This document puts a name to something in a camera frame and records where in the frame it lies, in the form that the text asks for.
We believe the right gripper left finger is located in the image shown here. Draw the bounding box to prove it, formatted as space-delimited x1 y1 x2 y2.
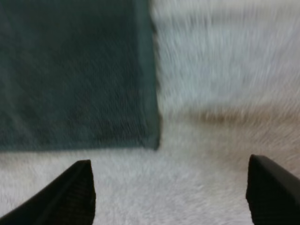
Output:
0 159 97 225

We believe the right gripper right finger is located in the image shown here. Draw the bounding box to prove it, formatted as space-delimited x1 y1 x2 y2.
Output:
245 154 300 225

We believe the grey-green towel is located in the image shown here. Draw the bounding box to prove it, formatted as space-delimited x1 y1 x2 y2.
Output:
0 0 163 152

